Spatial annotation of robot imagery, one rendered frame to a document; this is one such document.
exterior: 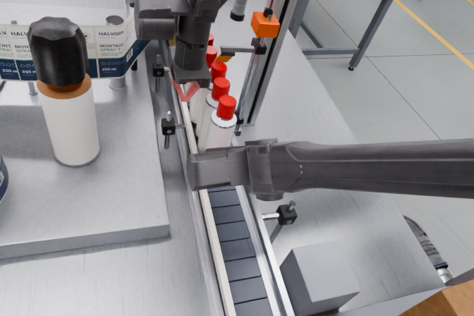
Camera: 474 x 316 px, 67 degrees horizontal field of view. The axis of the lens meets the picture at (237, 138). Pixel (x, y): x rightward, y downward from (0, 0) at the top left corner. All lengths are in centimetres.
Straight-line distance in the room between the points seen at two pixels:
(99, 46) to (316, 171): 62
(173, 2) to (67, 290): 52
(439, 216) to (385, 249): 146
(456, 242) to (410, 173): 198
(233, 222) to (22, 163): 44
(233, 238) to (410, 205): 168
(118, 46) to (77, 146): 26
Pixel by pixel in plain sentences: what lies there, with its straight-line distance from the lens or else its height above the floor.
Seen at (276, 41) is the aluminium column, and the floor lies 110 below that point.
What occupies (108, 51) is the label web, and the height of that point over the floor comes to 100.
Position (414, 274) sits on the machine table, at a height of 83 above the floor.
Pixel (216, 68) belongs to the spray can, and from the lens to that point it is 73.
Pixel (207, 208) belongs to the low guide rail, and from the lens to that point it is 70.
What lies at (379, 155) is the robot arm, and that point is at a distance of 36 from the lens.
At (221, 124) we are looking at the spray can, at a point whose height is 104.
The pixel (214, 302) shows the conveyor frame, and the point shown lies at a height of 88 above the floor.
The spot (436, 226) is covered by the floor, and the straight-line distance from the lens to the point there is 230.
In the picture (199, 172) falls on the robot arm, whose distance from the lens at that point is 51.
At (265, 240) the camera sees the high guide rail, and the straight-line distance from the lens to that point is 64.
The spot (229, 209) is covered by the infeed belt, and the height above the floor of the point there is 88.
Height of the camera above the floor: 151
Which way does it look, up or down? 46 degrees down
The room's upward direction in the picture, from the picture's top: 17 degrees clockwise
